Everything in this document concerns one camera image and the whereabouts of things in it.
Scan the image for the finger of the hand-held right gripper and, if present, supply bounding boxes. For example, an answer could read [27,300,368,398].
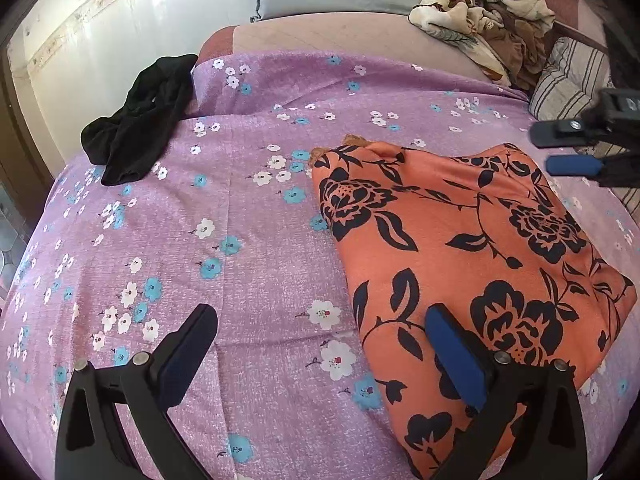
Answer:
[545,154,640,187]
[530,116,608,149]

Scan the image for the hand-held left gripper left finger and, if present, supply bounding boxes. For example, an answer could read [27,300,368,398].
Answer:
[54,302,219,480]

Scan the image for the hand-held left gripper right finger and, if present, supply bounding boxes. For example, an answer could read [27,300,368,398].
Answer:
[425,302,588,480]

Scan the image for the orange floral garment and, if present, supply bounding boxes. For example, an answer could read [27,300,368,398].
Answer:
[307,134,638,480]

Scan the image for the striped pillow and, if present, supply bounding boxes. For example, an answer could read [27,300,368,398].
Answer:
[527,35,640,201]

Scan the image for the purple floral bed sheet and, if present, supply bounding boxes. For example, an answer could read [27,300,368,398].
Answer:
[0,50,640,480]

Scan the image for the cream floral blanket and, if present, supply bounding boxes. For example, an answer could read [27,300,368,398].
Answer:
[409,0,558,92]

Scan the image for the patterned glass door panel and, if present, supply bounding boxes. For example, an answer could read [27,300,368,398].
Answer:
[0,177,43,311]

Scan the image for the black cloth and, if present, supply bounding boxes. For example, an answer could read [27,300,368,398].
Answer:
[81,53,200,187]

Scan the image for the pink bed cover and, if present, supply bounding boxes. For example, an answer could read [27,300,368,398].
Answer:
[199,12,493,83]

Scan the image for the wooden door frame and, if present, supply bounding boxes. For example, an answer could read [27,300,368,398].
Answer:
[0,42,57,193]

